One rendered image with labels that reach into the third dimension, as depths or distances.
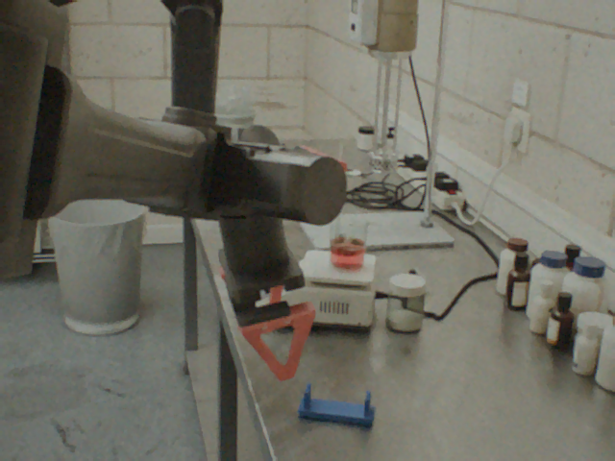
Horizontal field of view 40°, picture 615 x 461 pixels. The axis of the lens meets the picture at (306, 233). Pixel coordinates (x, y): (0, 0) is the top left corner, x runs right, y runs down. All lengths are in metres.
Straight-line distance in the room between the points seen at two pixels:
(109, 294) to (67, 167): 2.61
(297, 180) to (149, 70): 3.06
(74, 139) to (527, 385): 0.98
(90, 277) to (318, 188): 2.31
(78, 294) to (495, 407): 2.02
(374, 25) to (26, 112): 1.39
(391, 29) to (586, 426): 0.85
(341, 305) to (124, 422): 1.31
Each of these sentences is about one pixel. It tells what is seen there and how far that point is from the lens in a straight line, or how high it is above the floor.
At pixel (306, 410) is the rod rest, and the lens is 1.12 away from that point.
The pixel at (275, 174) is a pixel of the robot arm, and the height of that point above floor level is 1.17.
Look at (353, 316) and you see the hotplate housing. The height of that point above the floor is 0.78.
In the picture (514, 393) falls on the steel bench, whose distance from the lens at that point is 1.24.
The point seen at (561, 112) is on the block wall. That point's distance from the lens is 1.72.
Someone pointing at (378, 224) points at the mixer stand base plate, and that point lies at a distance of 1.83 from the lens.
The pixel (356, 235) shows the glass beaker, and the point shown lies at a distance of 1.33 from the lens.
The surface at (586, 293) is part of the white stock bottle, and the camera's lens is 1.37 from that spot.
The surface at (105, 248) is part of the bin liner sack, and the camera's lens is 2.88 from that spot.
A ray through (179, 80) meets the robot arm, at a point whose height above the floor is 1.18.
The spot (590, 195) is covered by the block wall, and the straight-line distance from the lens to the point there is 1.63.
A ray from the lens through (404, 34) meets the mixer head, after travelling 1.68.
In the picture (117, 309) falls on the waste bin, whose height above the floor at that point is 0.09.
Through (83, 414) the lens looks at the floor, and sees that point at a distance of 2.60.
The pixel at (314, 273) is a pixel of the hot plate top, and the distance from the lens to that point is 1.34.
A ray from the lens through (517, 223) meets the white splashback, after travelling 1.78.
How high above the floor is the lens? 1.35
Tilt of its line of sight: 20 degrees down
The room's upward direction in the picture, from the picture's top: 2 degrees clockwise
